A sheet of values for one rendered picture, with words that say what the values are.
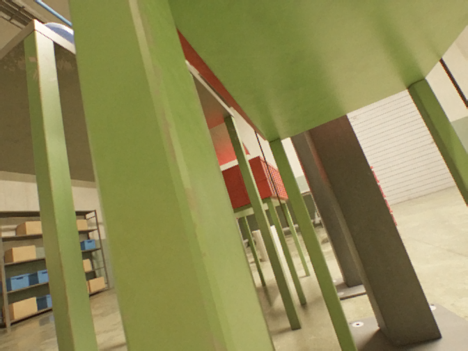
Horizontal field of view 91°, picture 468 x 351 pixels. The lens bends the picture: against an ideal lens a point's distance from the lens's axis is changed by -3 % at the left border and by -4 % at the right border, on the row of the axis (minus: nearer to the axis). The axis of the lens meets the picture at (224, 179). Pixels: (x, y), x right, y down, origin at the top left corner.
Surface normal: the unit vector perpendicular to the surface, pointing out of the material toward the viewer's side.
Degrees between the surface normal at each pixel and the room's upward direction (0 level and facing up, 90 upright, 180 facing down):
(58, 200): 90
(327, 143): 90
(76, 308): 90
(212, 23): 180
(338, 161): 90
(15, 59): 180
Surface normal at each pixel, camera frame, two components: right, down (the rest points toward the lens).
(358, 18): 0.29, 0.93
